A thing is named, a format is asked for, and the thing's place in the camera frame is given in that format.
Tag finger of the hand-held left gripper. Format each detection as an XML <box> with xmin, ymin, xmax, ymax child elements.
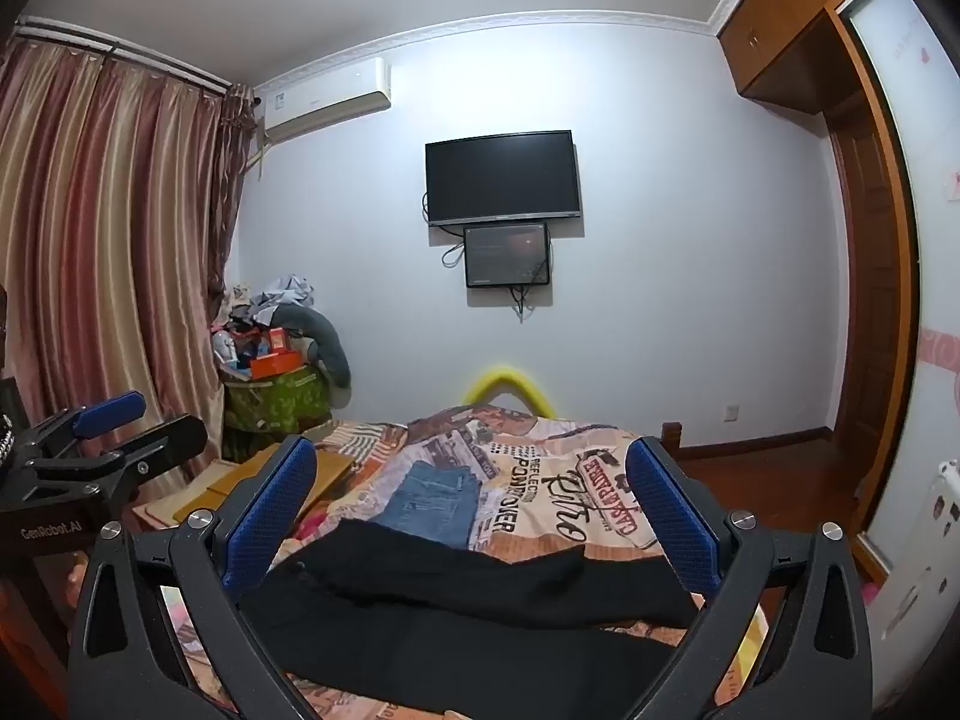
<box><xmin>22</xmin><ymin>390</ymin><xmax>148</xmax><ymax>460</ymax></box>
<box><xmin>15</xmin><ymin>414</ymin><xmax>209</xmax><ymax>500</ymax></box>

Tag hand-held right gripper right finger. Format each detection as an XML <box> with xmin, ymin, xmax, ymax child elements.
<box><xmin>624</xmin><ymin>435</ymin><xmax>875</xmax><ymax>720</ymax></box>

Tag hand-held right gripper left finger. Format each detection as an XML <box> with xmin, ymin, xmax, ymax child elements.
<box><xmin>67</xmin><ymin>435</ymin><xmax>321</xmax><ymax>720</ymax></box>

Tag black pants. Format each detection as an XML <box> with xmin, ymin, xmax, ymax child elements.
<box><xmin>240</xmin><ymin>521</ymin><xmax>706</xmax><ymax>717</ymax></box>

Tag wooden folding table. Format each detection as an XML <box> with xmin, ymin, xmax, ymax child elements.
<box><xmin>172</xmin><ymin>442</ymin><xmax>357</xmax><ymax>526</ymax></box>

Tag green storage box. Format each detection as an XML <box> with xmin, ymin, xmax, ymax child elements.
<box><xmin>223</xmin><ymin>367</ymin><xmax>335</xmax><ymax>434</ymax></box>

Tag orange box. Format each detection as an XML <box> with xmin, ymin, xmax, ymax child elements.
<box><xmin>250</xmin><ymin>350</ymin><xmax>305</xmax><ymax>380</ymax></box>

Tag printed blanket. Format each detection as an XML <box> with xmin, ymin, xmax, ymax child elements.
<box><xmin>131</xmin><ymin>403</ymin><xmax>773</xmax><ymax>720</ymax></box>

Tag blue jeans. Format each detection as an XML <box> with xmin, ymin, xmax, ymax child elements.
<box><xmin>371</xmin><ymin>463</ymin><xmax>481</xmax><ymax>548</ymax></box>

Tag striped pink curtain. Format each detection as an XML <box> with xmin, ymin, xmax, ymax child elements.
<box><xmin>0</xmin><ymin>37</ymin><xmax>252</xmax><ymax>496</ymax></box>

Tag grey plush pillow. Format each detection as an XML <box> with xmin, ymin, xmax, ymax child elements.
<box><xmin>277</xmin><ymin>304</ymin><xmax>353</xmax><ymax>391</ymax></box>

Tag pile of clothes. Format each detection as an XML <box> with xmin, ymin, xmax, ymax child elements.
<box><xmin>210</xmin><ymin>274</ymin><xmax>320</xmax><ymax>361</ymax></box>

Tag yellow foam bumper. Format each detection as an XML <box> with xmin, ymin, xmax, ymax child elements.
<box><xmin>463</xmin><ymin>365</ymin><xmax>557</xmax><ymax>417</ymax></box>

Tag small black monitor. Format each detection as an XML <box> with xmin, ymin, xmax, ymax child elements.
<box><xmin>463</xmin><ymin>221</ymin><xmax>552</xmax><ymax>288</ymax></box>

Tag brown wooden door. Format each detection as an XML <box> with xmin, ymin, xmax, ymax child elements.
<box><xmin>825</xmin><ymin>94</ymin><xmax>920</xmax><ymax>541</ymax></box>

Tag white air conditioner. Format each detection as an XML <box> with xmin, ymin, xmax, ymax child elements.
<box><xmin>259</xmin><ymin>56</ymin><xmax>393</xmax><ymax>143</ymax></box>

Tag white sliding wardrobe door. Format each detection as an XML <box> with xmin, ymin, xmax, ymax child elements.
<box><xmin>836</xmin><ymin>0</ymin><xmax>960</xmax><ymax>706</ymax></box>

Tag wooden overhead cabinet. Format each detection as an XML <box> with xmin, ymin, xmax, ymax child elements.
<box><xmin>716</xmin><ymin>0</ymin><xmax>882</xmax><ymax>117</ymax></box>

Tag curtain rail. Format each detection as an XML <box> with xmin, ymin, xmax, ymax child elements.
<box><xmin>13</xmin><ymin>15</ymin><xmax>233</xmax><ymax>95</ymax></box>

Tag black wall television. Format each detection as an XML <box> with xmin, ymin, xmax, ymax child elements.
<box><xmin>424</xmin><ymin>130</ymin><xmax>584</xmax><ymax>228</ymax></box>

